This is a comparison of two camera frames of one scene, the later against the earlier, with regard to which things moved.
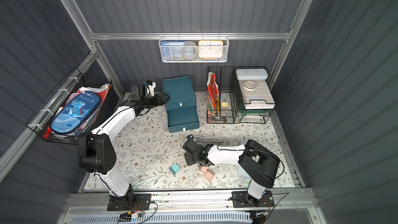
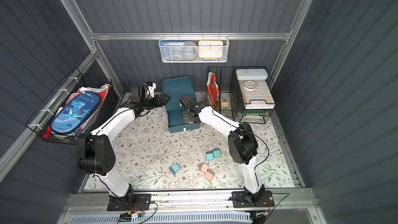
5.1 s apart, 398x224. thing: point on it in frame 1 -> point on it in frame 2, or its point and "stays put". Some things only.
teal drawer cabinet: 183,112 stays put
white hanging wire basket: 193,49 stays put
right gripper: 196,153 -> 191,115
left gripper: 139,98 stays put
